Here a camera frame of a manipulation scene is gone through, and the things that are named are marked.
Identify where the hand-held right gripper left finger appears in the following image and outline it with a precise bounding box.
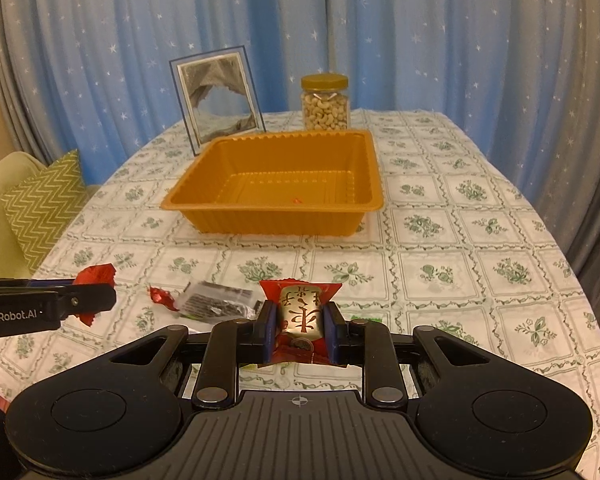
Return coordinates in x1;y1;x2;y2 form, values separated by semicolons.
107;301;277;412

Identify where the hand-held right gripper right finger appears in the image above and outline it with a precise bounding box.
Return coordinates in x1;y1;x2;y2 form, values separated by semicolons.
324;301;492;409

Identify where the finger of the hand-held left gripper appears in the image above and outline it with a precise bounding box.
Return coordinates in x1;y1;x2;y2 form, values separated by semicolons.
55;283;117;320
0;276;77;296

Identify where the red gold-label snack packet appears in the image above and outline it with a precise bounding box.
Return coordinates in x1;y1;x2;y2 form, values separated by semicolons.
257;279;343;367

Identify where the clear packet of dark snack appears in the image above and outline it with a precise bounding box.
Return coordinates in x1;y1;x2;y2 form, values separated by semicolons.
175;280;265;322

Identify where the orange plastic tray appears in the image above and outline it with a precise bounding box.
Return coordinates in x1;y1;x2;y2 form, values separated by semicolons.
161;129;385;237

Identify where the small red foil candy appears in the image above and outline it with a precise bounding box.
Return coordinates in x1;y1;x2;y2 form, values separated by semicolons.
148;285;179;314

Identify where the green zigzag cushion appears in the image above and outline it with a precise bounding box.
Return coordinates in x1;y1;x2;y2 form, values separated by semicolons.
1;149;88;276

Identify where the glass jar of cashews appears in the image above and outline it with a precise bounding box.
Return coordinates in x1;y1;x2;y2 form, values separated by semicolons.
300;74;351;132

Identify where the blue star-print curtain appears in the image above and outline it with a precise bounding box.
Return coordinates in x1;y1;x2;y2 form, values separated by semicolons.
0;0;600;196

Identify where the silver picture frame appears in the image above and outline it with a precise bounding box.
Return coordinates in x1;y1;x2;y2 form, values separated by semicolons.
169;46;267;157

